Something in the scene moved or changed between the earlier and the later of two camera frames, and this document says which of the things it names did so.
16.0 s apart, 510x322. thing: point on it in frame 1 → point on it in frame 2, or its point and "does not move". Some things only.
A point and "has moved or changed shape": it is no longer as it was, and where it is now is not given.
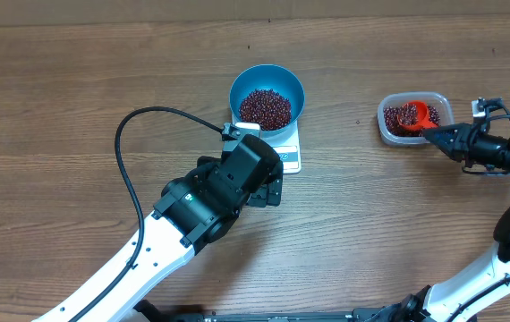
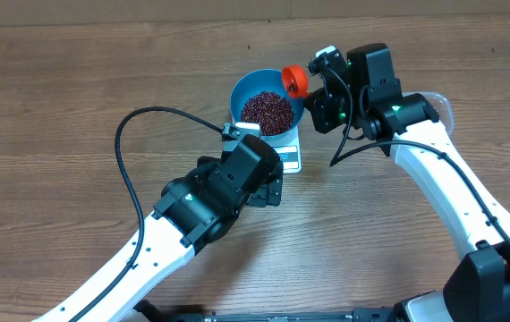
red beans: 266,107 does not move
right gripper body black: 475,149 → 333,114
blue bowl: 270,95 does not move
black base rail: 147,311 does not move
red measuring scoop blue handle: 422,113 has moved or changed shape
